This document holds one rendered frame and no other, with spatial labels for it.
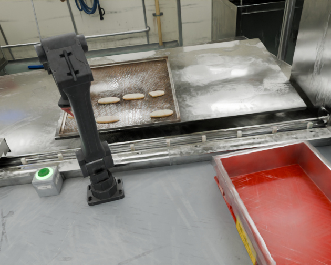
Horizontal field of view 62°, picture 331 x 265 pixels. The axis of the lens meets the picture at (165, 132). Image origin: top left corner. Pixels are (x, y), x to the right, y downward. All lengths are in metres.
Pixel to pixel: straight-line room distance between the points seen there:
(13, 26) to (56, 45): 4.41
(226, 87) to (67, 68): 0.85
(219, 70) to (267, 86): 0.25
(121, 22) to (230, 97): 3.60
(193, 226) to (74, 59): 0.56
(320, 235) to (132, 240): 0.51
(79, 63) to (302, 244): 0.71
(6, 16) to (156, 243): 4.57
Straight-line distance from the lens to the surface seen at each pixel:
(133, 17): 4.67
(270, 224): 0.88
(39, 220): 1.01
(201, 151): 1.02
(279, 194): 0.96
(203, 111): 1.19
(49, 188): 1.03
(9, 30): 5.11
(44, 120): 1.51
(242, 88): 1.32
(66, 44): 0.67
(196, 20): 4.45
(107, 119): 1.19
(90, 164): 0.88
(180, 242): 0.83
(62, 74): 0.63
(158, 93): 1.28
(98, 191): 0.94
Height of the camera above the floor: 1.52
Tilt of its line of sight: 36 degrees down
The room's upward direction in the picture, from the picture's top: 6 degrees counter-clockwise
